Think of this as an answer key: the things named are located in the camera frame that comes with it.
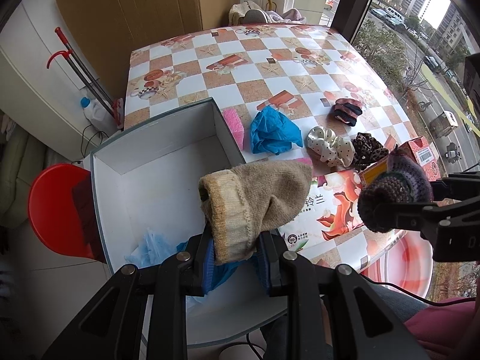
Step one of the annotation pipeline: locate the pink sponge flat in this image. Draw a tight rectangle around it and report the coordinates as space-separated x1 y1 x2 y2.
296 158 313 168

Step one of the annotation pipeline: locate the black cable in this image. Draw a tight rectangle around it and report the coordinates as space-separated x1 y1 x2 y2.
359 273 478 306

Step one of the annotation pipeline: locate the red plastic stool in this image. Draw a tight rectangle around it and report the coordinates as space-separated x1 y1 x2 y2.
28 163 106 263

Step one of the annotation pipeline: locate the red patterned carton box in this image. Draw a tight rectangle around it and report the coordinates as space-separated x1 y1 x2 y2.
358 136 442 185

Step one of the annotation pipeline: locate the white cabinet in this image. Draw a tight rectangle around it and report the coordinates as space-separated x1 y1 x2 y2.
1 0 102 161

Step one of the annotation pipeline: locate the pink sponge upright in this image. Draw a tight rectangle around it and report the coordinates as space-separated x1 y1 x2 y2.
222 108 245 150

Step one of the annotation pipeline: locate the checkered patterned tablecloth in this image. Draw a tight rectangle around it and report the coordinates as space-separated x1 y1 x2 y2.
123 23 419 275

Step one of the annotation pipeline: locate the dark blue cloth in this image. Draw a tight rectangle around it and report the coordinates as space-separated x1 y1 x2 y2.
201 239 266 296

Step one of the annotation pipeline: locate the pink plastic basin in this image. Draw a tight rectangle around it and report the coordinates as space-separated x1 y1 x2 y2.
362 232 434 297

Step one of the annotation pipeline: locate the leopard print scrunchie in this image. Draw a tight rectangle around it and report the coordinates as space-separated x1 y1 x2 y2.
352 133 389 171

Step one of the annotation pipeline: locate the clothes pile behind table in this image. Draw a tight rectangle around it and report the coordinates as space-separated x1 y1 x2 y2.
228 0 307 26

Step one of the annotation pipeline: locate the white storage box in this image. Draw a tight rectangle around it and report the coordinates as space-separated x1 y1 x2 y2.
90 98 287 348

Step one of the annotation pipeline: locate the purple knitted hat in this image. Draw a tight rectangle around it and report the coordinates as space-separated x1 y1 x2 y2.
357 147 434 227

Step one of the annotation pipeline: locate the brown cardboard panel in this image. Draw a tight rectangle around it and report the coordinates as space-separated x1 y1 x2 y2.
55 0 239 98

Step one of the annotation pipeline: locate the light blue feather duster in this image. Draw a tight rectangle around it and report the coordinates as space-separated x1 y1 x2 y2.
124 228 187 268

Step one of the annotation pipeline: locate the pink striped sock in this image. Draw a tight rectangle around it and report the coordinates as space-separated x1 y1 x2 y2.
330 98 363 127

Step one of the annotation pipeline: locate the white polka dot scrunchie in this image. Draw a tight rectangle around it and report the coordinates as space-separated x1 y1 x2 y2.
307 126 356 167

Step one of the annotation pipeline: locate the floral tissue pack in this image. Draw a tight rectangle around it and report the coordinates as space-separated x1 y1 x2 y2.
279 170 396 260

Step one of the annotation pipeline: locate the white detergent bottle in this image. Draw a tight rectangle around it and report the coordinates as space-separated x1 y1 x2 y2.
80 97 117 137

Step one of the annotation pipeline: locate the beige knitted sock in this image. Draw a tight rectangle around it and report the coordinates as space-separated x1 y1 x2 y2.
199 160 312 265

